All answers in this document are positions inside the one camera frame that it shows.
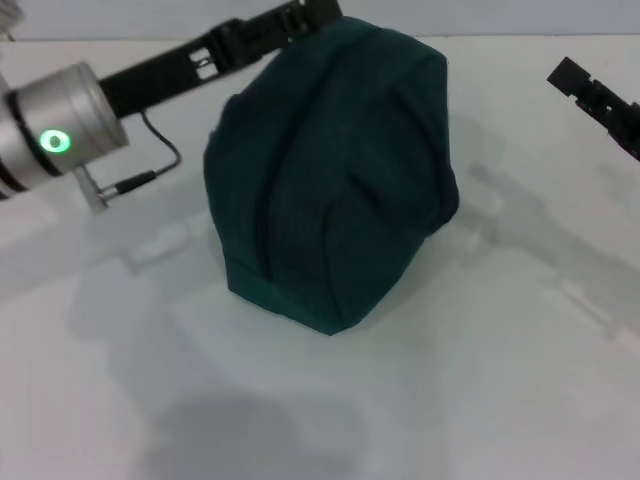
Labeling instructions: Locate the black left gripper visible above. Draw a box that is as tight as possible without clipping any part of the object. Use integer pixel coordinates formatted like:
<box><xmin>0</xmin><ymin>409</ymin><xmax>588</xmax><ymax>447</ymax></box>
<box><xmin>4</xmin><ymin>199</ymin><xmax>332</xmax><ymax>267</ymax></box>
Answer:
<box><xmin>97</xmin><ymin>0</ymin><xmax>344</xmax><ymax>121</ymax></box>

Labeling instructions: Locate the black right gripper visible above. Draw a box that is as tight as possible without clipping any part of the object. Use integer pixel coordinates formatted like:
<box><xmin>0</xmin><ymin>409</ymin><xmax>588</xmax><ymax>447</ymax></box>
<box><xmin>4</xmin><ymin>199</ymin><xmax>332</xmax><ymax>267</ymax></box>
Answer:
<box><xmin>546</xmin><ymin>56</ymin><xmax>640</xmax><ymax>161</ymax></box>

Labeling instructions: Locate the dark teal insulated lunch bag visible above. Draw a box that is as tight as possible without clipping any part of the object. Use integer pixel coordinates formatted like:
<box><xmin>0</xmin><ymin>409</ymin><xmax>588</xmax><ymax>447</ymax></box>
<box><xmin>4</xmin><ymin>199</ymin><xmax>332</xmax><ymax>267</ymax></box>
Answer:
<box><xmin>202</xmin><ymin>14</ymin><xmax>460</xmax><ymax>339</ymax></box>

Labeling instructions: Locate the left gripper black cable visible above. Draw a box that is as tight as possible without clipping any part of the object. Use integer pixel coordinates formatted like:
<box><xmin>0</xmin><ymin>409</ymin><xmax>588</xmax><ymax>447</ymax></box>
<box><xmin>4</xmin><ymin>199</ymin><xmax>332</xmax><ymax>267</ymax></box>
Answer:
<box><xmin>74</xmin><ymin>110</ymin><xmax>181</xmax><ymax>215</ymax></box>

